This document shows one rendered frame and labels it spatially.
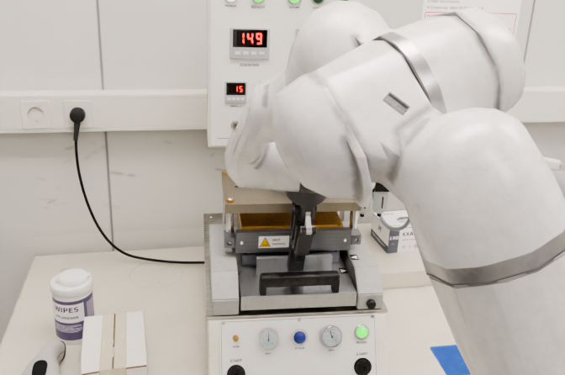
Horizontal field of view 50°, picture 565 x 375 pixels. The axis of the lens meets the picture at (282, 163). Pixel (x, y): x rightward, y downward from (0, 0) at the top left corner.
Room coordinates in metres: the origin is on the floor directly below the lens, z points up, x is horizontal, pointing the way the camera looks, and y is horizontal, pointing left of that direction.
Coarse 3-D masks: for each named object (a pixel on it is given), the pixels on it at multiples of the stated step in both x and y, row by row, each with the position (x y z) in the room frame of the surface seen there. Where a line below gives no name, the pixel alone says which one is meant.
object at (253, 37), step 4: (240, 32) 1.28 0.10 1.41; (244, 32) 1.29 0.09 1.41; (248, 32) 1.29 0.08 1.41; (252, 32) 1.29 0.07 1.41; (256, 32) 1.29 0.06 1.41; (260, 32) 1.29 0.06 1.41; (240, 36) 1.28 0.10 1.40; (244, 36) 1.29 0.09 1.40; (248, 36) 1.29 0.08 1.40; (252, 36) 1.29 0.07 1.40; (256, 36) 1.29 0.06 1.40; (260, 36) 1.29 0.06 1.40; (240, 40) 1.28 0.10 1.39; (244, 40) 1.28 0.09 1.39; (248, 40) 1.29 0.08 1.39; (252, 40) 1.29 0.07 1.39; (256, 40) 1.29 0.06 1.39; (260, 40) 1.29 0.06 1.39; (240, 44) 1.28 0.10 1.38; (244, 44) 1.29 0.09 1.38; (248, 44) 1.29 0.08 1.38; (252, 44) 1.29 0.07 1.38; (256, 44) 1.29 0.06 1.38; (260, 44) 1.29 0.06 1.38
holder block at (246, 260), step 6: (258, 252) 1.09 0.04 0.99; (264, 252) 1.10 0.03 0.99; (270, 252) 1.10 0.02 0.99; (276, 252) 1.10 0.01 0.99; (282, 252) 1.10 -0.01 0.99; (312, 252) 1.10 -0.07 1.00; (318, 252) 1.10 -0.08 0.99; (324, 252) 1.11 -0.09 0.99; (330, 252) 1.11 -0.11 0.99; (336, 252) 1.11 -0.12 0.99; (246, 258) 1.08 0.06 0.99; (252, 258) 1.08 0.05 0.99; (336, 258) 1.11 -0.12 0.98; (246, 264) 1.08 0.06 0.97; (252, 264) 1.08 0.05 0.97
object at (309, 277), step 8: (264, 272) 0.99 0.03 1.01; (272, 272) 0.99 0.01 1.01; (280, 272) 0.99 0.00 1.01; (288, 272) 0.99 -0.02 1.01; (296, 272) 0.99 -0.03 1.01; (304, 272) 1.00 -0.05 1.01; (312, 272) 1.00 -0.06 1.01; (320, 272) 1.00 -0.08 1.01; (328, 272) 1.00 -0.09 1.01; (336, 272) 1.00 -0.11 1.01; (264, 280) 0.97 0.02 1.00; (272, 280) 0.98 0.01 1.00; (280, 280) 0.98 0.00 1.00; (288, 280) 0.98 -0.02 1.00; (296, 280) 0.98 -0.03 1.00; (304, 280) 0.99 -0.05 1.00; (312, 280) 0.99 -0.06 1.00; (320, 280) 0.99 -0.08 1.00; (328, 280) 0.99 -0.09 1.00; (336, 280) 0.99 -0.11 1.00; (264, 288) 0.97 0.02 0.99; (336, 288) 0.99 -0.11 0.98
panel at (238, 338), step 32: (224, 320) 0.96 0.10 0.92; (256, 320) 0.97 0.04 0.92; (288, 320) 0.97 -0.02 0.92; (320, 320) 0.98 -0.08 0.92; (352, 320) 0.99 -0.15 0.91; (224, 352) 0.94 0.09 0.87; (256, 352) 0.94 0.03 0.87; (288, 352) 0.95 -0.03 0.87; (320, 352) 0.96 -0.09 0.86; (352, 352) 0.97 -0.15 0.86
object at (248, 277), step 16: (256, 256) 1.05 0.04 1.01; (272, 256) 1.05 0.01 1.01; (320, 256) 1.06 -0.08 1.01; (240, 272) 1.06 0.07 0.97; (256, 272) 1.04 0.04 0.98; (240, 288) 1.00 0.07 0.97; (256, 288) 1.00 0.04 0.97; (272, 288) 1.00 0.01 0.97; (288, 288) 1.00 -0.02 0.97; (304, 288) 1.01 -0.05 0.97; (320, 288) 1.01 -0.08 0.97; (352, 288) 1.01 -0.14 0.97; (240, 304) 0.97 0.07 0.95; (256, 304) 0.97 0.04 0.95; (272, 304) 0.98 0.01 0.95; (288, 304) 0.98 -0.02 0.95; (304, 304) 0.99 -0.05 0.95; (320, 304) 0.99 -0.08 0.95; (336, 304) 0.99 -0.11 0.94; (352, 304) 1.00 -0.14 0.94
